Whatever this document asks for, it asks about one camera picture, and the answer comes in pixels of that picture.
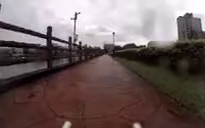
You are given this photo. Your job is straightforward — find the distant low buildings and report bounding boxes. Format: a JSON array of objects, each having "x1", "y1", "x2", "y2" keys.
[{"x1": 103, "y1": 40, "x2": 176, "y2": 52}]

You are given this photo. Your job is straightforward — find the row of green bushes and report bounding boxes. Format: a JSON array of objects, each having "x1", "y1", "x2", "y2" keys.
[{"x1": 113, "y1": 38, "x2": 205, "y2": 73}]

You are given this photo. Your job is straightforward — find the red paved path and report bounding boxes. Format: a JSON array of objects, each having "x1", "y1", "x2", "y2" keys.
[{"x1": 0, "y1": 54, "x2": 205, "y2": 128}]

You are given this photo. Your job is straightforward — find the grey water channel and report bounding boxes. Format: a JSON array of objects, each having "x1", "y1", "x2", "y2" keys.
[{"x1": 0, "y1": 56, "x2": 74, "y2": 81}]

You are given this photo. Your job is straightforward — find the utility pole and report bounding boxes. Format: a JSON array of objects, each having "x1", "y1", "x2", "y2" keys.
[{"x1": 70, "y1": 11, "x2": 82, "y2": 45}]

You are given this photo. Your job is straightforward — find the dark wooden fence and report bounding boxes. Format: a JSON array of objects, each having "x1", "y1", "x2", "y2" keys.
[{"x1": 0, "y1": 2, "x2": 106, "y2": 93}]

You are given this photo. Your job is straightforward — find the tall lamp post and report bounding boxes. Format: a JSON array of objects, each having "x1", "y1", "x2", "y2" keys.
[{"x1": 111, "y1": 31, "x2": 117, "y2": 46}]

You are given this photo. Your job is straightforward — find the grass strip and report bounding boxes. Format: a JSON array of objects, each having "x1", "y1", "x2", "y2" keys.
[{"x1": 114, "y1": 56, "x2": 205, "y2": 126}]

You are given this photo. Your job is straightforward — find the tall grey building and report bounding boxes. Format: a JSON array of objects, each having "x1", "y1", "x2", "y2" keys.
[{"x1": 176, "y1": 12, "x2": 205, "y2": 42}]

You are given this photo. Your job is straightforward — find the robot's own part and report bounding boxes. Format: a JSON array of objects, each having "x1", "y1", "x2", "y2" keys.
[
  {"x1": 132, "y1": 122, "x2": 143, "y2": 128},
  {"x1": 61, "y1": 120, "x2": 73, "y2": 128}
]

